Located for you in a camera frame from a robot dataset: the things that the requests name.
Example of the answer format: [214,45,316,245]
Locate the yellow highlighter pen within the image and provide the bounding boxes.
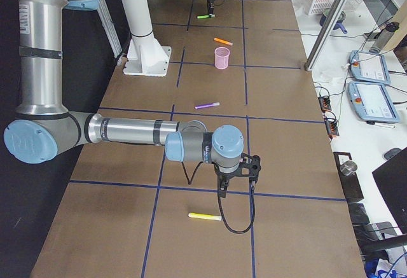
[188,212,222,221]

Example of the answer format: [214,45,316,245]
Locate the aluminium frame post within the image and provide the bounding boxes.
[304,0,347,71]

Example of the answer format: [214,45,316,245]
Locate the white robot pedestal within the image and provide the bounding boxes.
[121,0,172,77]

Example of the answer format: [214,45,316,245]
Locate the teach pendant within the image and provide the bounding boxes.
[349,50,391,85]
[348,81,400,124]

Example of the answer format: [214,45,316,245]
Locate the upper teach pendant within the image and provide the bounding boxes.
[349,50,391,85]

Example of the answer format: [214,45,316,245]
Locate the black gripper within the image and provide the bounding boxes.
[213,153,261,198]
[207,0,215,18]

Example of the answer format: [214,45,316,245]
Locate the green highlighter pen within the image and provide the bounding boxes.
[197,14,216,20]

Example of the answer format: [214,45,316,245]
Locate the lower teach pendant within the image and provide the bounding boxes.
[348,81,400,124]

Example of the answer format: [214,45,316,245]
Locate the orange highlighter pen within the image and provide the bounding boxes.
[214,38,233,46]

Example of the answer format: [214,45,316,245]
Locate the purple highlighter pen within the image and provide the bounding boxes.
[195,102,220,109]

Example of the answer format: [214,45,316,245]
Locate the pink mesh pen holder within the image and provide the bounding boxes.
[214,46,230,70]

